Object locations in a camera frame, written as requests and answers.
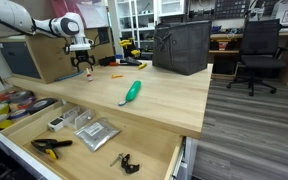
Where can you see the white digital timer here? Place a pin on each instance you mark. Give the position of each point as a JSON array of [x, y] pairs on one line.
[[55, 124]]

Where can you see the yellow black clamps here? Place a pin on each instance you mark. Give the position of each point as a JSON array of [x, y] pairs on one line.
[[125, 42]]

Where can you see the black tool orange grip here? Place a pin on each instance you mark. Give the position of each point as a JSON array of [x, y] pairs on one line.
[[129, 61]]

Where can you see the white shelving unit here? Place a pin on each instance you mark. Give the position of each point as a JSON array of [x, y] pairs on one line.
[[134, 16]]

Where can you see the black fabric tote bag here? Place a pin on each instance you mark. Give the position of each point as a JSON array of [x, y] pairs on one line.
[[184, 46]]

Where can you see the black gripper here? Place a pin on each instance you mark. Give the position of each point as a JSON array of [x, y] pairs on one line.
[[83, 55]]

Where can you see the red thin tape roll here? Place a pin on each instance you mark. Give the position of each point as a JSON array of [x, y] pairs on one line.
[[24, 105]]

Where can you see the small red white box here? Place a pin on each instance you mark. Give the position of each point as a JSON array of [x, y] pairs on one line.
[[222, 45]]

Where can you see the small yellow clip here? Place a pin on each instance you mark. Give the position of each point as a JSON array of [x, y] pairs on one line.
[[142, 66]]

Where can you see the large grey duct tape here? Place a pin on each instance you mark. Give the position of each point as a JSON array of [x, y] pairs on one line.
[[20, 96]]

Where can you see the dark wall tool panel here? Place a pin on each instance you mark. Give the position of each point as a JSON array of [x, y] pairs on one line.
[[230, 8]]

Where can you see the blue thin tape roll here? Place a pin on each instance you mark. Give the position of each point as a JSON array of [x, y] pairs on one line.
[[19, 114]]

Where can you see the small purple tape roll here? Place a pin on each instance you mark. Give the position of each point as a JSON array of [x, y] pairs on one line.
[[31, 99]]

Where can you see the clear plastic box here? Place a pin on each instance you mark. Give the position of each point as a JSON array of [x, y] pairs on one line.
[[79, 120]]

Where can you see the blue strip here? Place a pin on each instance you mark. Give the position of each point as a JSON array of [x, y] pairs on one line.
[[69, 76]]

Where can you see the black clamp mount with screw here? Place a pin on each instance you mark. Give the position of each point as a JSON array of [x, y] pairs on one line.
[[129, 165]]

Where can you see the black box shaped tool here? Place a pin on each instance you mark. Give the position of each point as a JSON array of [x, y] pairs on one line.
[[106, 61]]

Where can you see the black mesh office chair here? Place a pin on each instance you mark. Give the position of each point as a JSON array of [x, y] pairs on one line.
[[260, 43]]

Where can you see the cardboard box with dark panel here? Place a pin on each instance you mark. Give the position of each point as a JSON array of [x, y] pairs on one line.
[[50, 56]]

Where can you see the red board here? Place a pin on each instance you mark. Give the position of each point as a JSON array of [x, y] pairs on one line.
[[67, 8]]

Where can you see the wooden tape drawer white front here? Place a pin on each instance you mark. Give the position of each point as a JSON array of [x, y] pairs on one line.
[[34, 117]]

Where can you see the large black tape roll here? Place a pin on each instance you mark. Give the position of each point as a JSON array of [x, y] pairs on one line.
[[40, 105]]

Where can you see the wooden tool drawer white front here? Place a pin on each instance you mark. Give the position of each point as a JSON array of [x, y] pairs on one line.
[[144, 146]]

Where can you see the silver foil bag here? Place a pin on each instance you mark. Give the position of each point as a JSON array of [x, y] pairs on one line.
[[97, 133]]

